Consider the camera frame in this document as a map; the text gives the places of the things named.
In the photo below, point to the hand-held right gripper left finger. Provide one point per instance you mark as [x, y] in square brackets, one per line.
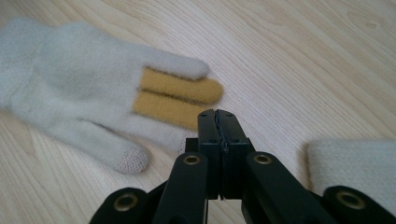
[211, 140]

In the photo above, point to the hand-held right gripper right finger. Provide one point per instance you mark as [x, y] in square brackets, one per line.
[234, 140]

